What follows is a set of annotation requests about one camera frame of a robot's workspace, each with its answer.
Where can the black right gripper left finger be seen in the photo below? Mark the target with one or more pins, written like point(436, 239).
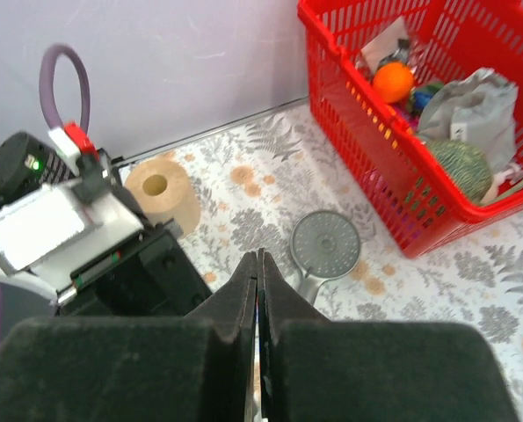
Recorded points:
point(198, 367)

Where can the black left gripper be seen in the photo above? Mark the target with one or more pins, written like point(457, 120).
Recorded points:
point(146, 275)

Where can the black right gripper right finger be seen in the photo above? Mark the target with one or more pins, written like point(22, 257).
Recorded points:
point(314, 369)

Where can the grey shower head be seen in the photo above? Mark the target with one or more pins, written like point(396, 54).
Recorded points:
point(325, 246)

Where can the brown tape roll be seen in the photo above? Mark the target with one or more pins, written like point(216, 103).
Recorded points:
point(164, 191)

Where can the floral table mat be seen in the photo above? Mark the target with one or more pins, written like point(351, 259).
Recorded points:
point(256, 180)

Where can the green round fruit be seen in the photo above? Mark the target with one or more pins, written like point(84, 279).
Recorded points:
point(465, 164)

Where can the orange fruit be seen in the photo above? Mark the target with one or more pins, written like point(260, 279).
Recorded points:
point(393, 82)

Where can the crumpled grey paper bag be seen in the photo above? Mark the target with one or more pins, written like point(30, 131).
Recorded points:
point(478, 110)

